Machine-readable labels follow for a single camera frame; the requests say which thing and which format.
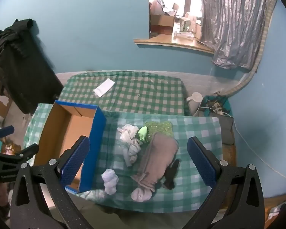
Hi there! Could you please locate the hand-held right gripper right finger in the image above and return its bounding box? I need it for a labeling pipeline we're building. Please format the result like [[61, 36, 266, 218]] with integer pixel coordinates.
[[181, 136, 265, 229]]

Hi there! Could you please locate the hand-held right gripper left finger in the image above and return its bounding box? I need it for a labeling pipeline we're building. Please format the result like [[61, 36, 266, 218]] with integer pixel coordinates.
[[11, 135, 94, 229]]

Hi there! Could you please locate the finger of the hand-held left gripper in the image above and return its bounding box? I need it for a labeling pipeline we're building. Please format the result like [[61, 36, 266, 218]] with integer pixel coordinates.
[[0, 125, 15, 146], [0, 144, 40, 170]]

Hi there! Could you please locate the blue cardboard box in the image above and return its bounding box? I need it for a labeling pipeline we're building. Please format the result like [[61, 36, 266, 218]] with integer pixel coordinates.
[[33, 100, 107, 194]]

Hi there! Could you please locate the black sock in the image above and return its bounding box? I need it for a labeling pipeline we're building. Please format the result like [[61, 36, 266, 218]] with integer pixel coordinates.
[[162, 159, 180, 189]]

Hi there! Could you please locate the pale blue sock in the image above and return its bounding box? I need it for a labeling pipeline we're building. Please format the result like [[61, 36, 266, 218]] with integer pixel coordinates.
[[102, 169, 119, 195]]

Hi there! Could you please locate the grey brown sock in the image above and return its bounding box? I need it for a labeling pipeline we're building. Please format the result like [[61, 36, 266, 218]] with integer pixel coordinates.
[[131, 133, 179, 191]]

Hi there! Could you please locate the green glitter cloth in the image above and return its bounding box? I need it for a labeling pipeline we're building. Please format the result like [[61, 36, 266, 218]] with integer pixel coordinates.
[[145, 121, 174, 140]]

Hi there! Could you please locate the grey striped sock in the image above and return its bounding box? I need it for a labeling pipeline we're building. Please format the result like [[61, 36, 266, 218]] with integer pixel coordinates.
[[123, 141, 141, 167]]

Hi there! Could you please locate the white cloth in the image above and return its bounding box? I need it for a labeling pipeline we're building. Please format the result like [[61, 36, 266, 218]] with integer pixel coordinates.
[[117, 124, 140, 144]]

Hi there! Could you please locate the small green sock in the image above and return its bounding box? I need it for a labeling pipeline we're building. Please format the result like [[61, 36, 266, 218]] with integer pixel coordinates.
[[138, 126, 149, 142]]

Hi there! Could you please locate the lavender sock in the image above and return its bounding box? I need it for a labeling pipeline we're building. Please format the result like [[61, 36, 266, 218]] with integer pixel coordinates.
[[131, 187, 153, 203]]

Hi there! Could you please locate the light green checked blanket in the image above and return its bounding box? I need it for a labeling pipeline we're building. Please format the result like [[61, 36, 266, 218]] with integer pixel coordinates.
[[24, 103, 223, 214]]

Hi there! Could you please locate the white power strip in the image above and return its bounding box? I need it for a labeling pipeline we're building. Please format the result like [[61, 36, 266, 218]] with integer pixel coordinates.
[[210, 101, 226, 115]]

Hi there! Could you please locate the black garment cover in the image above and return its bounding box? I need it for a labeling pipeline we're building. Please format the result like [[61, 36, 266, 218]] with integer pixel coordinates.
[[0, 18, 63, 115]]

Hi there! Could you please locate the teal printed cloth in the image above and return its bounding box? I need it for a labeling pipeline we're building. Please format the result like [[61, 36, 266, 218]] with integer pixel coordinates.
[[205, 95, 233, 117]]

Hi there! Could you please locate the white paper envelope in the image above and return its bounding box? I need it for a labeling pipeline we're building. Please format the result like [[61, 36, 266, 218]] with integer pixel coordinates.
[[94, 79, 115, 97]]

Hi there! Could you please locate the wooden crate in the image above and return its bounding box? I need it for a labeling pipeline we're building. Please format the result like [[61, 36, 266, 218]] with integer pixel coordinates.
[[264, 194, 286, 216]]

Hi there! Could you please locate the dark green checked tablecloth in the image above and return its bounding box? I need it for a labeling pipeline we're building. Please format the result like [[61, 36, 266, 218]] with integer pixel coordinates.
[[58, 73, 185, 116]]

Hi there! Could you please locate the wooden window sill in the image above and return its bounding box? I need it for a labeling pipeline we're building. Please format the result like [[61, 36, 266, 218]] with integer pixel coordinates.
[[133, 35, 215, 53]]

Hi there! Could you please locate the striped fabric trim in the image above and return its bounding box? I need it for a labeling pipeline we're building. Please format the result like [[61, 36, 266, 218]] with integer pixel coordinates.
[[226, 0, 278, 98]]

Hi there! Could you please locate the silver grey curtain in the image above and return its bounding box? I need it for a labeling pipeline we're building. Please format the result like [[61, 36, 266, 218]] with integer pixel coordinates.
[[199, 0, 271, 70]]

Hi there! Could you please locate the brown cardboard box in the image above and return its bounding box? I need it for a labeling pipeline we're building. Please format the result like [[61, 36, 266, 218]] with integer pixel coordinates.
[[150, 13, 177, 28]]

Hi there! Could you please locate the white cable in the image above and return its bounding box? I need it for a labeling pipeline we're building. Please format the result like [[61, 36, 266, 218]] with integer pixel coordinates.
[[232, 118, 286, 182]]

